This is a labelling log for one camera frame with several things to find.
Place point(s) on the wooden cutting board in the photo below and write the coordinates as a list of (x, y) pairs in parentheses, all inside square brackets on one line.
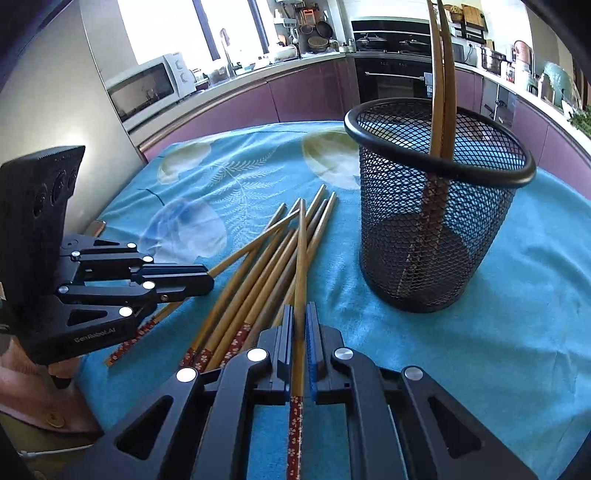
[(472, 14)]

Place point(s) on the silver countertop appliance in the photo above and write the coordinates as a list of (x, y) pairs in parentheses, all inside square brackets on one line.
[(461, 51)]

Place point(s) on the blue leaf print tablecloth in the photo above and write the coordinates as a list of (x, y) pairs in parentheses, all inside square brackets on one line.
[(508, 323)]

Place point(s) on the bamboo chopstick red floral end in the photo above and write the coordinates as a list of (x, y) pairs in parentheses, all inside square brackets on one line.
[(433, 69), (300, 258), (450, 83), (231, 261)]

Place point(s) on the purple kitchen base cabinets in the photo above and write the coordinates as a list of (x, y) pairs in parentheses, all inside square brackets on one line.
[(240, 101)]

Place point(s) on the dark smartphone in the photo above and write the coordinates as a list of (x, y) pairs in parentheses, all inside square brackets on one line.
[(97, 227)]

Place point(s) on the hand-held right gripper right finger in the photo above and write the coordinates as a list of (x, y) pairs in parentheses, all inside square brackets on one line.
[(315, 344)]

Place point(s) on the black mesh utensil holder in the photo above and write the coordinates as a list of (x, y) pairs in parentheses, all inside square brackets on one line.
[(461, 258)]

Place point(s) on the black wall rack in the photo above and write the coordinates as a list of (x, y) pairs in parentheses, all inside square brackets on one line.
[(473, 32)]

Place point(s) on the leafy green vegetables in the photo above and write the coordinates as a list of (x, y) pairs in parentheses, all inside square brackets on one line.
[(582, 121)]

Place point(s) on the white microwave oven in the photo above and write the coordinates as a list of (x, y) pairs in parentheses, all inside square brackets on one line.
[(180, 74)]

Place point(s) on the black wok with lid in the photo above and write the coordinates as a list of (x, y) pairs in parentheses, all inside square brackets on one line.
[(371, 42), (413, 45)]

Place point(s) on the stainless steel stock pot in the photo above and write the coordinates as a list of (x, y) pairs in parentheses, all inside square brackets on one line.
[(491, 60)]

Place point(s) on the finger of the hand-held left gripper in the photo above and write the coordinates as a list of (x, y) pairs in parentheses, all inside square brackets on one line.
[(175, 269), (184, 286)]

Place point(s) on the pink kettle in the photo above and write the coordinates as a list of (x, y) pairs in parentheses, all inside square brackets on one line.
[(522, 50)]

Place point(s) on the black frying pan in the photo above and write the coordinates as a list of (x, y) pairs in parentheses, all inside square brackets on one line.
[(324, 30)]

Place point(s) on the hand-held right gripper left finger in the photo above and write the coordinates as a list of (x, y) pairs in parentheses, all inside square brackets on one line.
[(285, 341)]

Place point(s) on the black integrated stove hood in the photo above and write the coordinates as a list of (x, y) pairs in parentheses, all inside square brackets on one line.
[(392, 25)]

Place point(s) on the white ceramic pot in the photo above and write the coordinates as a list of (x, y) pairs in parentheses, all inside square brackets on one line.
[(285, 52)]

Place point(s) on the grey refrigerator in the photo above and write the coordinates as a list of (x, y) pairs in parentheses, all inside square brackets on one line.
[(55, 92)]

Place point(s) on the steel kitchen faucet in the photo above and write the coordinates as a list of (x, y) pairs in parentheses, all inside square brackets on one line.
[(230, 64)]

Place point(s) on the bunch of bamboo chopsticks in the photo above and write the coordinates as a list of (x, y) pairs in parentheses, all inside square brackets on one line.
[(258, 286)]

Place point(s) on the black built-in oven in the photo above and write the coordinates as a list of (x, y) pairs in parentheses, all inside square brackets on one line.
[(388, 78)]

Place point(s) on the kitchen window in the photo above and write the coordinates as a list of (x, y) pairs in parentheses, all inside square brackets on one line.
[(161, 27)]

